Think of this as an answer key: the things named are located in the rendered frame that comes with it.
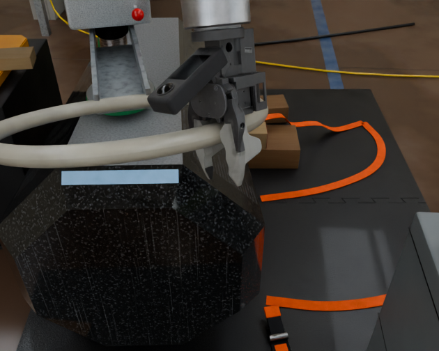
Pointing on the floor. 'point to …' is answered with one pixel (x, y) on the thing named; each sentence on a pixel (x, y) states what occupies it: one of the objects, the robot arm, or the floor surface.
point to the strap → (321, 192)
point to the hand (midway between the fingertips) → (219, 175)
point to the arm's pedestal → (420, 291)
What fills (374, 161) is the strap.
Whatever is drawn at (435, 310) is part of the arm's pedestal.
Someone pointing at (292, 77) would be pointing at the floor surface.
